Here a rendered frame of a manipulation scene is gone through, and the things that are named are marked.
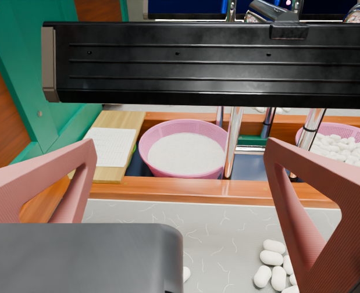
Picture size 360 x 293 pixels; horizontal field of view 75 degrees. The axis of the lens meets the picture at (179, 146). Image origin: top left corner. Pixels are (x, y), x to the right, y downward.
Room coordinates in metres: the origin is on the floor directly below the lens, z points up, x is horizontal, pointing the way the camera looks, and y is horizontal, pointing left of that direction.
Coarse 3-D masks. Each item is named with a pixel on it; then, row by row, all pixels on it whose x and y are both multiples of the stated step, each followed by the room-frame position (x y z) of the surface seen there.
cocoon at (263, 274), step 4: (260, 268) 0.19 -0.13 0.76; (264, 268) 0.19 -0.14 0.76; (268, 268) 0.19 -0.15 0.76; (260, 272) 0.19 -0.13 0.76; (264, 272) 0.19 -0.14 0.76; (268, 272) 0.19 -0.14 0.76; (256, 276) 0.18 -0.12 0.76; (260, 276) 0.18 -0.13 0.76; (264, 276) 0.18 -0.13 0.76; (268, 276) 0.18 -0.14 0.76; (256, 280) 0.17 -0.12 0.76; (260, 280) 0.17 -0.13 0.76; (264, 280) 0.17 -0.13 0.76; (256, 284) 0.17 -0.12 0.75; (260, 284) 0.17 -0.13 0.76; (264, 284) 0.17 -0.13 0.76
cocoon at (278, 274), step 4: (276, 268) 0.19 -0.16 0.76; (280, 268) 0.19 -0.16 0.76; (272, 272) 0.19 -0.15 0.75; (276, 272) 0.19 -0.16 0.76; (280, 272) 0.18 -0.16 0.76; (284, 272) 0.19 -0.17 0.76; (272, 276) 0.18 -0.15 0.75; (276, 276) 0.18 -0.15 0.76; (280, 276) 0.18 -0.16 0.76; (284, 276) 0.18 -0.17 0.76; (272, 280) 0.18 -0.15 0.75; (276, 280) 0.17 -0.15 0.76; (280, 280) 0.17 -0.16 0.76; (284, 280) 0.17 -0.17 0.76; (272, 284) 0.17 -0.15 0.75; (276, 284) 0.17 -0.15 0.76; (280, 284) 0.17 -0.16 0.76; (284, 284) 0.17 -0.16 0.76; (276, 288) 0.16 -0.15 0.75; (280, 288) 0.16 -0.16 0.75
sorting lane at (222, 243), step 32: (192, 224) 0.29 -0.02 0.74; (224, 224) 0.29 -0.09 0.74; (256, 224) 0.29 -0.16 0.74; (320, 224) 0.29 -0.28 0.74; (192, 256) 0.22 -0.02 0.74; (224, 256) 0.22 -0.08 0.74; (256, 256) 0.22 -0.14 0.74; (192, 288) 0.17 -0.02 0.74; (224, 288) 0.17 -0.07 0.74; (256, 288) 0.17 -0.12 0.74
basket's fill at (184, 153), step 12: (156, 144) 0.59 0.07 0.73; (168, 144) 0.58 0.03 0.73; (180, 144) 0.58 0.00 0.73; (192, 144) 0.58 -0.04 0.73; (204, 144) 0.58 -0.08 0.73; (216, 144) 0.59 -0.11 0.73; (156, 156) 0.53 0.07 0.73; (168, 156) 0.52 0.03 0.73; (180, 156) 0.51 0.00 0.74; (192, 156) 0.52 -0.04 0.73; (204, 156) 0.52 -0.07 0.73; (216, 156) 0.53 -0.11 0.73; (168, 168) 0.47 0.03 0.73; (180, 168) 0.47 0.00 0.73; (192, 168) 0.47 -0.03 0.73; (204, 168) 0.47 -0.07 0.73
